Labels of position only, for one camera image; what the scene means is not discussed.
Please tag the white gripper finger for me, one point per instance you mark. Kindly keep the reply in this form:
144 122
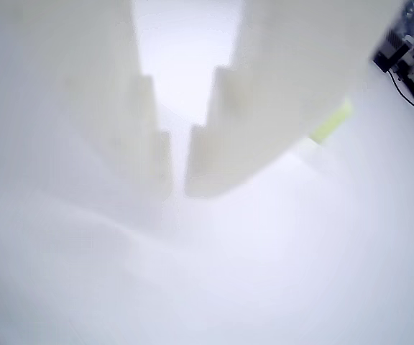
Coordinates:
67 90
282 82

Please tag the pale yellow foam block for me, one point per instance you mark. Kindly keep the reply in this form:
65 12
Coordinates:
331 124

